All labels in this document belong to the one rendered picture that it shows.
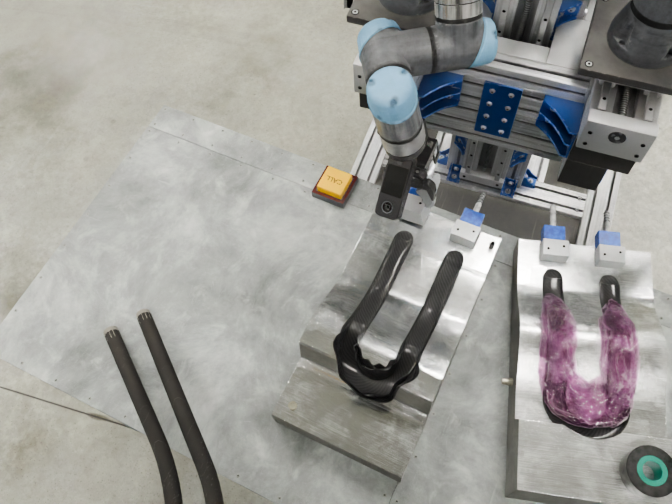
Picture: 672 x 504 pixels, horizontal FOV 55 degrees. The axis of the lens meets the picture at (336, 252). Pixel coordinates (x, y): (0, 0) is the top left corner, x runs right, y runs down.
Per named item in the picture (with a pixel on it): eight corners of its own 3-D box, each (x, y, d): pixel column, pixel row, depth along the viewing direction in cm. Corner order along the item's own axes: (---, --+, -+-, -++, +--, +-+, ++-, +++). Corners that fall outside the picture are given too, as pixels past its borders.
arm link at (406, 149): (412, 150, 104) (367, 137, 107) (416, 164, 108) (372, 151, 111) (430, 112, 106) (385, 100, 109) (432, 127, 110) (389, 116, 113)
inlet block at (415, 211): (425, 165, 136) (422, 152, 131) (448, 172, 134) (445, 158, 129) (401, 218, 132) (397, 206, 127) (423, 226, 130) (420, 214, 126)
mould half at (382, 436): (382, 215, 143) (382, 182, 131) (494, 258, 137) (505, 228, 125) (275, 421, 124) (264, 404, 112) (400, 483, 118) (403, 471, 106)
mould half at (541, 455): (513, 250, 138) (524, 225, 128) (640, 264, 135) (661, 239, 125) (504, 497, 116) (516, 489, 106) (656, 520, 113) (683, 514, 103)
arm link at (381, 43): (418, 42, 112) (432, 92, 108) (354, 51, 112) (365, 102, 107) (421, 7, 105) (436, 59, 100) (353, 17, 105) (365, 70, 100)
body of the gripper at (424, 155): (442, 156, 121) (435, 120, 110) (424, 195, 119) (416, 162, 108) (404, 146, 124) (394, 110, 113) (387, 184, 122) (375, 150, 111)
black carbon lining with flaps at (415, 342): (396, 232, 134) (398, 208, 125) (470, 261, 130) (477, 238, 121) (322, 382, 120) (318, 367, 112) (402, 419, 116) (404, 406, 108)
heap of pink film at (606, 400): (535, 291, 127) (544, 274, 120) (629, 302, 125) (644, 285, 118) (532, 423, 116) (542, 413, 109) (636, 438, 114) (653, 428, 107)
